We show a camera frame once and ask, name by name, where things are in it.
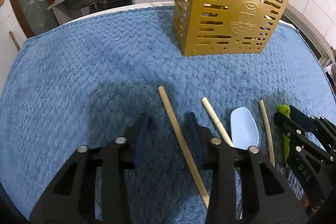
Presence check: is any green handled fork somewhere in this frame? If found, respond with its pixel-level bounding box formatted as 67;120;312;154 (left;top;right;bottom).
276;103;292;163

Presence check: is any wooden chopstick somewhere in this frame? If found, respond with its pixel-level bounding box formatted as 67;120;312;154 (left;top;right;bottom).
259;100;275;166
158;86;210;209
201;97;234;147

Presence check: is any light blue plastic spoon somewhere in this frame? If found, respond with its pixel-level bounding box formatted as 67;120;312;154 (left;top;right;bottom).
230;107;259;150

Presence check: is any blue textured towel mat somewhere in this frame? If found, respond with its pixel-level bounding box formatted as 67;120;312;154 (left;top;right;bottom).
1;6;335;223

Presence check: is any gold perforated utensil holder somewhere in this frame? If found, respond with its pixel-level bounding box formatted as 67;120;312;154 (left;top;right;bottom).
173;0;289;56

